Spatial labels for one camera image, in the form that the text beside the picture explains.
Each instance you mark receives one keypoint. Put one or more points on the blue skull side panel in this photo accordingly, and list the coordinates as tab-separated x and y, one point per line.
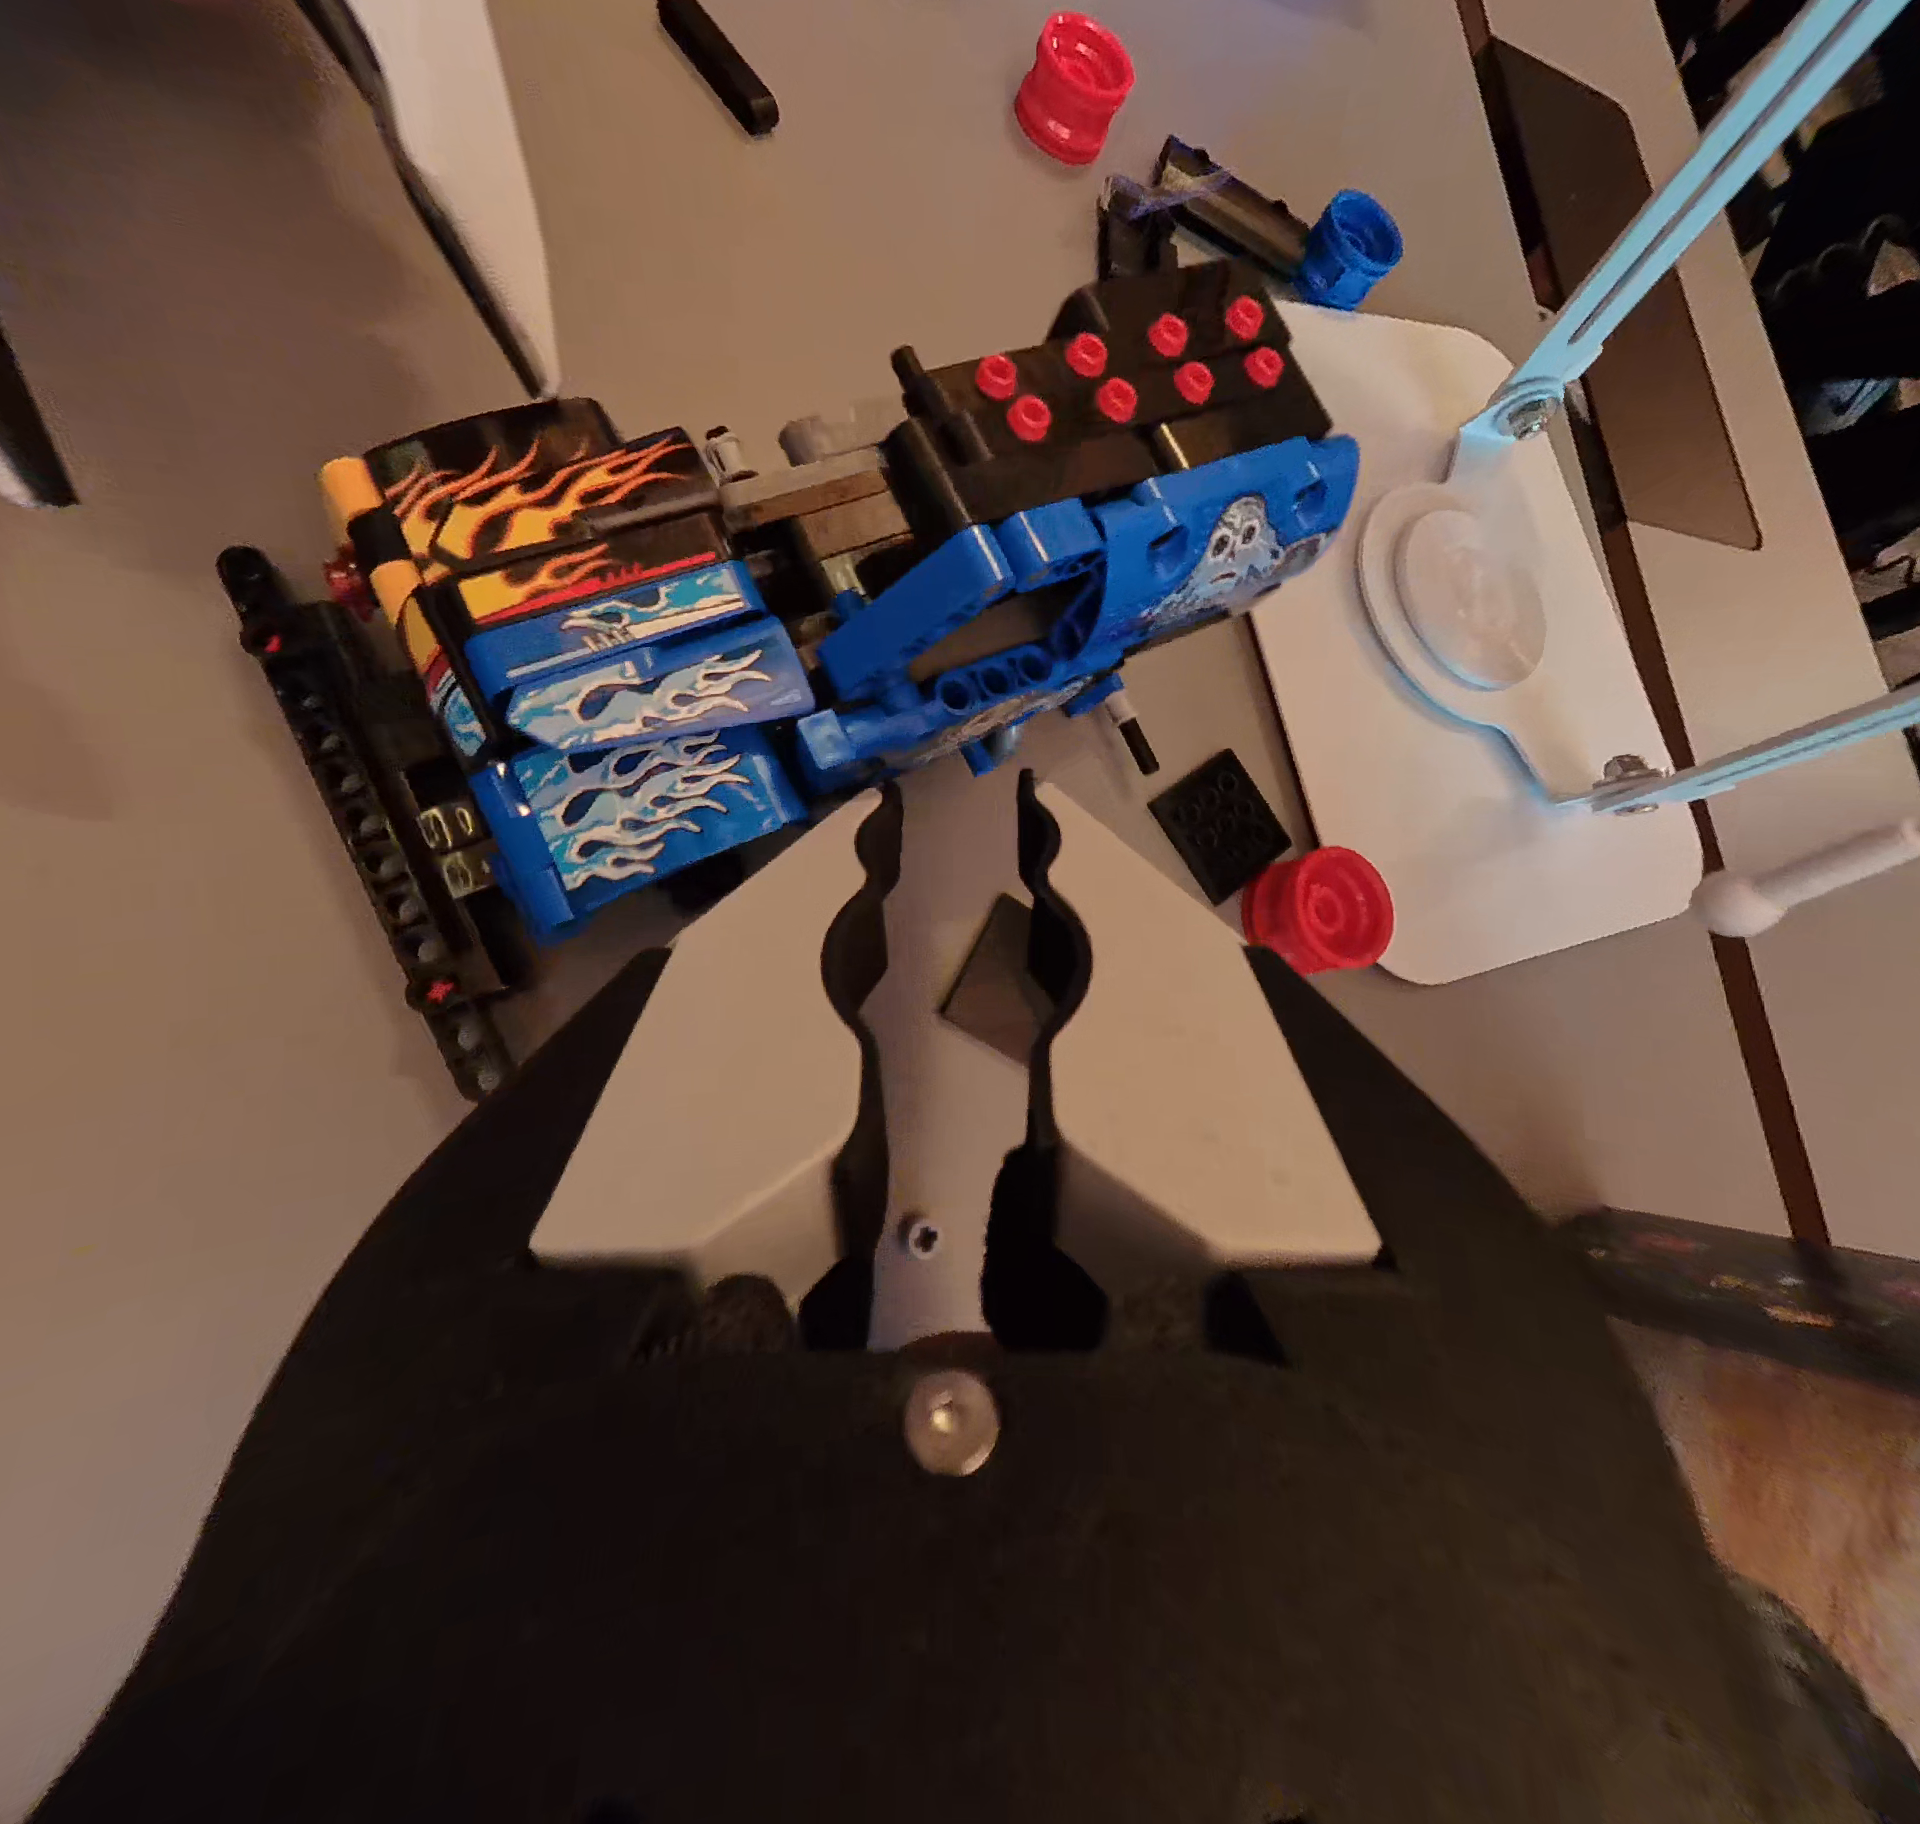
1292	504

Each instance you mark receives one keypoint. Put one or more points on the clear round suction cup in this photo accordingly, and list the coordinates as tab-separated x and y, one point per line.
1477	604

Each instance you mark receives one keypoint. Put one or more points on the blue flame toy brick truck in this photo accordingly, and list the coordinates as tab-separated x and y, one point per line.
646	684

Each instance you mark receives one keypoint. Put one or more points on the red toy wheel rim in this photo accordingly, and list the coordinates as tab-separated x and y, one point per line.
1321	912
1072	84

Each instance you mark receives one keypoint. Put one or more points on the black square studded plate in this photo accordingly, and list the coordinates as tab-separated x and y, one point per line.
1219	825

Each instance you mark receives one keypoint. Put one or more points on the small white plastic object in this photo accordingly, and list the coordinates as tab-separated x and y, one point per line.
1801	879

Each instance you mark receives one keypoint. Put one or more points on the black holed brick plate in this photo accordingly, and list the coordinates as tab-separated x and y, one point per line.
1136	234

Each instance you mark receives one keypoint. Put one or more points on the short black beam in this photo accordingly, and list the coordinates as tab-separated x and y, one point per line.
717	63

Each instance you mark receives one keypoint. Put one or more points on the dark toy set box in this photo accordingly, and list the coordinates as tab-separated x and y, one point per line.
1801	1479

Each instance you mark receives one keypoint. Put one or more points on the small grey bush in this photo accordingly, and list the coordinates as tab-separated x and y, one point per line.
919	1236

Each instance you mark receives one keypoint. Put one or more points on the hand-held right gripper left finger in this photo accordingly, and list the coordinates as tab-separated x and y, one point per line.
691	1104

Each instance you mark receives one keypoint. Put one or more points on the blue toy wheel rim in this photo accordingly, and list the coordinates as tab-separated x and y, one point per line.
1351	250

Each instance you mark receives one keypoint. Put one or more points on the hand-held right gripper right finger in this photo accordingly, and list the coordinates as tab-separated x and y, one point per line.
1202	1104

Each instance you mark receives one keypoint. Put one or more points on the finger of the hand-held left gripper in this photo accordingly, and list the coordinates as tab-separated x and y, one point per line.
436	54
22	429

